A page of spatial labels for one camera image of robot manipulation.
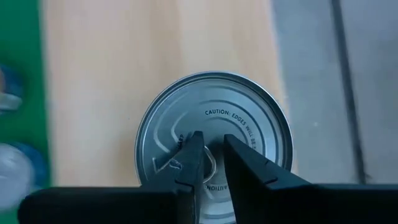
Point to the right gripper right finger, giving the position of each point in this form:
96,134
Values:
295,205

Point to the teal can yellow print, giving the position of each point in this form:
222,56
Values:
217,93

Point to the dark blue can white label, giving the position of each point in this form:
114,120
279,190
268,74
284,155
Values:
15,174

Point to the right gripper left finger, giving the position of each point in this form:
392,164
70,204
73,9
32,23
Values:
109,205

